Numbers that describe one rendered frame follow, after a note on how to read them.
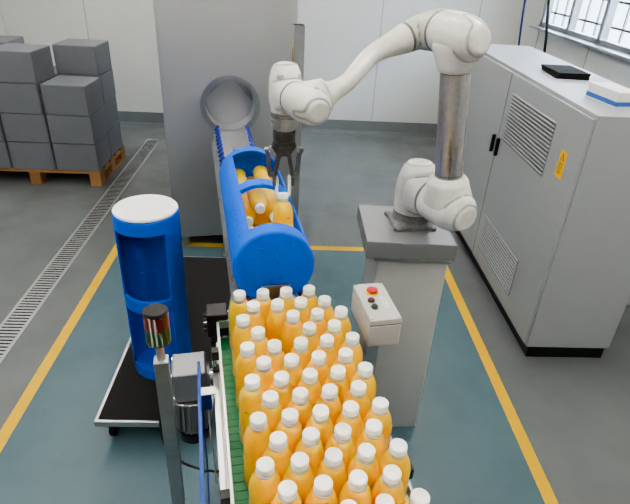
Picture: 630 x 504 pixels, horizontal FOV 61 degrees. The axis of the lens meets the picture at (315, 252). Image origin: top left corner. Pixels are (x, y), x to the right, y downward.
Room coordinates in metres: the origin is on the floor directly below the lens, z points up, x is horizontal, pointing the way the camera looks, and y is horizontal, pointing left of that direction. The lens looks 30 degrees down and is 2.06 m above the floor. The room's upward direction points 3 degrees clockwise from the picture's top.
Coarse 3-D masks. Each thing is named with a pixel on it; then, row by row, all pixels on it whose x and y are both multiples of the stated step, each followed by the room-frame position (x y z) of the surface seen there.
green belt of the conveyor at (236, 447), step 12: (228, 348) 1.36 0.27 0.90; (228, 360) 1.30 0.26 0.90; (228, 372) 1.24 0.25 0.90; (228, 384) 1.19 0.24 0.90; (228, 396) 1.14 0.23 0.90; (228, 408) 1.10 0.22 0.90; (228, 420) 1.05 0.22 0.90; (228, 432) 1.01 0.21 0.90; (240, 444) 0.97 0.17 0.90; (240, 456) 0.94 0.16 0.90; (240, 468) 0.90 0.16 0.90; (240, 480) 0.86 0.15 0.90; (240, 492) 0.83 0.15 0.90
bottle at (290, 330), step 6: (288, 324) 1.27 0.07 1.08; (294, 324) 1.27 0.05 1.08; (300, 324) 1.27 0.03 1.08; (282, 330) 1.27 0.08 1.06; (288, 330) 1.25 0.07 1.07; (294, 330) 1.25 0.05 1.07; (300, 330) 1.26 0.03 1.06; (282, 336) 1.26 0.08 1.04; (288, 336) 1.25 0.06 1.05; (294, 336) 1.25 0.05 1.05; (282, 342) 1.26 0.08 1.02; (288, 342) 1.25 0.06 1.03; (282, 348) 1.26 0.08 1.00; (288, 348) 1.25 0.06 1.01
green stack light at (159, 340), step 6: (144, 330) 1.05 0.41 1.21; (168, 330) 1.06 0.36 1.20; (150, 336) 1.03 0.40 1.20; (156, 336) 1.03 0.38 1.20; (162, 336) 1.04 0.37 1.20; (168, 336) 1.06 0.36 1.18; (150, 342) 1.04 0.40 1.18; (156, 342) 1.03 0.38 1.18; (162, 342) 1.04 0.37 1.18; (168, 342) 1.05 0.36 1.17; (156, 348) 1.03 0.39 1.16
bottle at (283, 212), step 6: (288, 198) 1.72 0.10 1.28; (276, 204) 1.70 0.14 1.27; (282, 204) 1.69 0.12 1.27; (288, 204) 1.70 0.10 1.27; (276, 210) 1.69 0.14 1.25; (282, 210) 1.68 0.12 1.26; (288, 210) 1.69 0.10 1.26; (276, 216) 1.68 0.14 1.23; (282, 216) 1.67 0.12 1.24; (288, 216) 1.68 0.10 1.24; (276, 222) 1.67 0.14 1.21; (282, 222) 1.67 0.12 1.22; (288, 222) 1.67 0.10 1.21
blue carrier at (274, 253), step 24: (240, 168) 2.39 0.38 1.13; (240, 192) 1.94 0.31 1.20; (240, 216) 1.74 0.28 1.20; (240, 240) 1.58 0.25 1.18; (264, 240) 1.55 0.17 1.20; (288, 240) 1.57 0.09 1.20; (240, 264) 1.53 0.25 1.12; (264, 264) 1.55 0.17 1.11; (288, 264) 1.57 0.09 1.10; (312, 264) 1.59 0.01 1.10; (240, 288) 1.54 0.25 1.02
